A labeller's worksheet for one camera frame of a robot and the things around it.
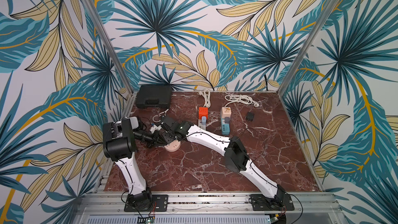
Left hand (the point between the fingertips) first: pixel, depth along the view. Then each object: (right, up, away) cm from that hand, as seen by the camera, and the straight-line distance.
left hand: (165, 144), depth 89 cm
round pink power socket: (+5, -1, +1) cm, 5 cm away
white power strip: (+20, +10, +9) cm, 24 cm away
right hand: (+1, +6, +1) cm, 6 cm away
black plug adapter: (+54, +15, +16) cm, 58 cm away
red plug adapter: (+22, +18, +9) cm, 30 cm away
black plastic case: (-15, +29, +26) cm, 42 cm away
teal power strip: (+36, +8, +9) cm, 38 cm away
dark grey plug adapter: (+37, +13, +10) cm, 41 cm away
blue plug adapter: (+22, +13, +7) cm, 27 cm away
